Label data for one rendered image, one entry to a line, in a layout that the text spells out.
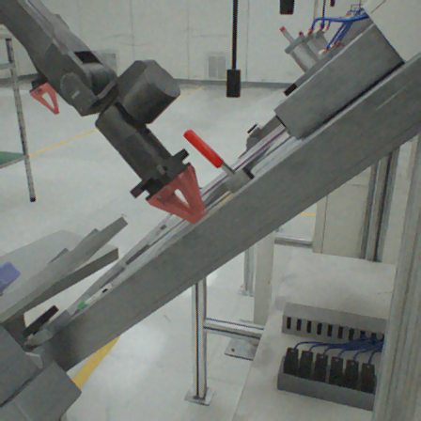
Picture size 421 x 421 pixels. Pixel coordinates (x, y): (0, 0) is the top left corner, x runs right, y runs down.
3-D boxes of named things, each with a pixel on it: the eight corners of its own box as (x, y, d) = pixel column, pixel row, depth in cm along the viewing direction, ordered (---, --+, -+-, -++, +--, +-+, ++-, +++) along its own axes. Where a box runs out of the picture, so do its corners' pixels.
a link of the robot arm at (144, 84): (94, 80, 72) (56, 85, 65) (140, 25, 67) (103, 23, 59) (143, 142, 73) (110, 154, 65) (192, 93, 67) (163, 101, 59)
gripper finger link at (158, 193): (226, 198, 71) (186, 150, 70) (212, 216, 65) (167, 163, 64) (195, 223, 74) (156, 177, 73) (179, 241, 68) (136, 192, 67)
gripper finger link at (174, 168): (225, 201, 70) (183, 152, 69) (210, 219, 64) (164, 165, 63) (193, 226, 73) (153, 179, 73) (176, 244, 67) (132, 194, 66)
